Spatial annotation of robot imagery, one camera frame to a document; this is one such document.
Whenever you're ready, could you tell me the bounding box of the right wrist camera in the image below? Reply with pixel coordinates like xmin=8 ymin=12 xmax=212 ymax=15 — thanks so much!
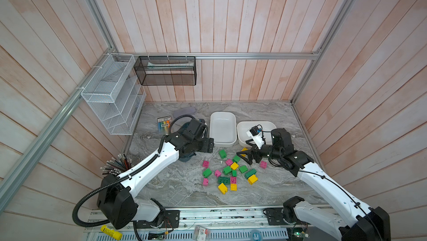
xmin=246 ymin=124 xmax=265 ymax=149

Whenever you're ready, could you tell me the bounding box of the green lego brick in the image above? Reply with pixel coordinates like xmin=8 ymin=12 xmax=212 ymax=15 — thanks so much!
xmin=202 ymin=168 xmax=212 ymax=179

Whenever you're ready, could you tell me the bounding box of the teal plastic bin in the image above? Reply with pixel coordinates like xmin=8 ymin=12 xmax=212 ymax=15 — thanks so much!
xmin=180 ymin=119 xmax=207 ymax=162

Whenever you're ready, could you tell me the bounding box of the pink lego brick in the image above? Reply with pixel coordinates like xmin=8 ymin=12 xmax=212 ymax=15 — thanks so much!
xmin=202 ymin=160 xmax=210 ymax=168

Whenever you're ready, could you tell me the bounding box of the white bin right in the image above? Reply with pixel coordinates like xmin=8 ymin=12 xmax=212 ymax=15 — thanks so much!
xmin=237 ymin=121 xmax=276 ymax=148

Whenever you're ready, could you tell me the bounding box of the grey fabric pouch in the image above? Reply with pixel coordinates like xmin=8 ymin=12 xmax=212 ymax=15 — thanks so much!
xmin=172 ymin=106 xmax=196 ymax=119

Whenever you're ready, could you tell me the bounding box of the white bin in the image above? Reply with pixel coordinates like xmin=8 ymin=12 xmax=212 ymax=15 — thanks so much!
xmin=237 ymin=121 xmax=276 ymax=148
xmin=209 ymin=111 xmax=238 ymax=148

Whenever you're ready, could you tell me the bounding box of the green lego centre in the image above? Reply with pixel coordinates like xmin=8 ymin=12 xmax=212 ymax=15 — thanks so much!
xmin=239 ymin=165 xmax=248 ymax=174

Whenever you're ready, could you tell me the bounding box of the yellow lego front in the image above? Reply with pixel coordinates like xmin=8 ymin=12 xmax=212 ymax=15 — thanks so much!
xmin=218 ymin=183 xmax=228 ymax=194

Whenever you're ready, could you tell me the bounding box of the green long lego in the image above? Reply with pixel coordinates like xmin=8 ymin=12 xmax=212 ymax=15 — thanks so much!
xmin=244 ymin=169 xmax=257 ymax=179

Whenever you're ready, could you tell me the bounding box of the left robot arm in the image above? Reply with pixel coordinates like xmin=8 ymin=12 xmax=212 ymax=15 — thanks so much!
xmin=72 ymin=116 xmax=214 ymax=229

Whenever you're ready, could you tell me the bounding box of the yellow lego right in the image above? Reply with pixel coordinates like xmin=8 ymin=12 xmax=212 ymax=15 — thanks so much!
xmin=248 ymin=174 xmax=258 ymax=185

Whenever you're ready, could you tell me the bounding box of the pink lego far right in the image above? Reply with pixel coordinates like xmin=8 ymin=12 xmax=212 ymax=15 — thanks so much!
xmin=260 ymin=161 xmax=268 ymax=169

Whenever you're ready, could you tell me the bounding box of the white wire mesh shelf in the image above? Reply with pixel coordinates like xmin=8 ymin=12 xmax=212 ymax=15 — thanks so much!
xmin=81 ymin=54 xmax=146 ymax=135

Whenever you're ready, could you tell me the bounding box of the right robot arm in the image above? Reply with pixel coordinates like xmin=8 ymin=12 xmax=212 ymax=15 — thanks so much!
xmin=237 ymin=125 xmax=391 ymax=241

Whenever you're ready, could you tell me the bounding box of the black mesh basket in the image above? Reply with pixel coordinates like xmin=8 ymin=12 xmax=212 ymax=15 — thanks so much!
xmin=133 ymin=56 xmax=197 ymax=86

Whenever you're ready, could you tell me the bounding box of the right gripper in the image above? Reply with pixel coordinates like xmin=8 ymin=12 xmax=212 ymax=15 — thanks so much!
xmin=236 ymin=138 xmax=281 ymax=164

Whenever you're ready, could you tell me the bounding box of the red pencil cup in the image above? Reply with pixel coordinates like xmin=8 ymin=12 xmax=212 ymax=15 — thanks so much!
xmin=100 ymin=154 xmax=132 ymax=176

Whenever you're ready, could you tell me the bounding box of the green lego top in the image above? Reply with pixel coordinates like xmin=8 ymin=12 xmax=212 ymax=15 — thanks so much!
xmin=219 ymin=149 xmax=227 ymax=159

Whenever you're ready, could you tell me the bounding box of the dark green flat lego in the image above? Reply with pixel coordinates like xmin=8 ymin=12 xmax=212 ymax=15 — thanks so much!
xmin=218 ymin=176 xmax=231 ymax=185

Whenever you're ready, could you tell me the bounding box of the yellow lego centre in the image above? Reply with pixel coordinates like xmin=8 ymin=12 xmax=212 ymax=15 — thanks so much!
xmin=230 ymin=162 xmax=239 ymax=170

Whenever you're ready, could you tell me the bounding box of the white bin middle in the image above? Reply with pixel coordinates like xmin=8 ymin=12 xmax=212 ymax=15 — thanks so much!
xmin=209 ymin=111 xmax=238 ymax=148

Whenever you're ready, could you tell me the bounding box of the rainbow colour card pack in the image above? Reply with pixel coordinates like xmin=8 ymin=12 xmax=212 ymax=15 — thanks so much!
xmin=157 ymin=116 xmax=172 ymax=134

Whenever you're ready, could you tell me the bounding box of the yellow lego near bins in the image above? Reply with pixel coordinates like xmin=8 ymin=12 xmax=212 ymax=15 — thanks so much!
xmin=241 ymin=148 xmax=248 ymax=157

